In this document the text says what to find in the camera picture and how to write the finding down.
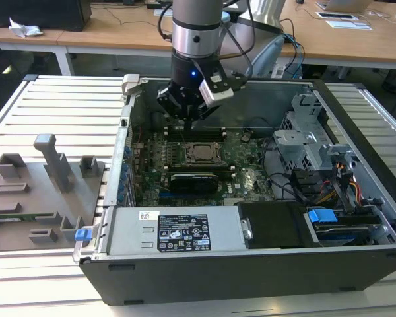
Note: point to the black graphics card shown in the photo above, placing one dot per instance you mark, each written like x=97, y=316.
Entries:
x=194, y=183

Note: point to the blue case latch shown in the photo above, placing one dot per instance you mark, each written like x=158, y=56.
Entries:
x=84, y=234

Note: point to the black plastic shroud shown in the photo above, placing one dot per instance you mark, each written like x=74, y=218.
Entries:
x=272, y=224

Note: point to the grey power supply with label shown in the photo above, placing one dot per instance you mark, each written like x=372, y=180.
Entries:
x=132, y=231

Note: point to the black open PC case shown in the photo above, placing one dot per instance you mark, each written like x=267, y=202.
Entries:
x=224, y=280

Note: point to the green RAM stick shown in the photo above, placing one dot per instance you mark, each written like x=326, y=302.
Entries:
x=19, y=218

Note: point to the silver square CPU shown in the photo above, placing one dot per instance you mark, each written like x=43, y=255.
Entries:
x=202, y=152

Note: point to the grey parts rack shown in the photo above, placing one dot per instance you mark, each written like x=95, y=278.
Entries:
x=36, y=201

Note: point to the white paper sheet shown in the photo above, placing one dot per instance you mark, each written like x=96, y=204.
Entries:
x=349, y=25
x=161, y=13

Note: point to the hard disk in blue carrier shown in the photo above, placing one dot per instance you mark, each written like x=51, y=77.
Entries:
x=323, y=215

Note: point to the green motherboard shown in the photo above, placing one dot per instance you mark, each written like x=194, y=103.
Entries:
x=250, y=185

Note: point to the white plug box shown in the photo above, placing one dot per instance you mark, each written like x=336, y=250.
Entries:
x=279, y=71

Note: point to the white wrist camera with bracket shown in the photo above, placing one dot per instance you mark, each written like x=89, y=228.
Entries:
x=214, y=94

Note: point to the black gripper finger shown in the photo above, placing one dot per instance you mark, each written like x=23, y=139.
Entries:
x=170, y=100
x=201, y=112

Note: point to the black RAM slot bank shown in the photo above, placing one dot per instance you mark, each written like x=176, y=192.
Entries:
x=201, y=169
x=201, y=134

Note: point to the silver laptop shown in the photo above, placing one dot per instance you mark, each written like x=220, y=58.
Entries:
x=343, y=4

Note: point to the pale blue teach pendant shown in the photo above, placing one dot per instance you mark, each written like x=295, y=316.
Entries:
x=267, y=56

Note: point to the crumpled white paper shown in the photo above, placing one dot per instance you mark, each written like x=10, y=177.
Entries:
x=23, y=29

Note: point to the silver metal drive cage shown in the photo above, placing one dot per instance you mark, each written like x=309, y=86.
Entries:
x=298, y=147

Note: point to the black computer tower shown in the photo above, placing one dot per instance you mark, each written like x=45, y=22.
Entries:
x=36, y=13

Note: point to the black CPU socket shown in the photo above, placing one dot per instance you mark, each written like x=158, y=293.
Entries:
x=186, y=162

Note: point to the silver coin cell battery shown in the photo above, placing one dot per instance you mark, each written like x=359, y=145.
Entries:
x=245, y=136

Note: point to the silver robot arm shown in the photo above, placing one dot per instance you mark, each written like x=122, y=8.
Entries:
x=194, y=26

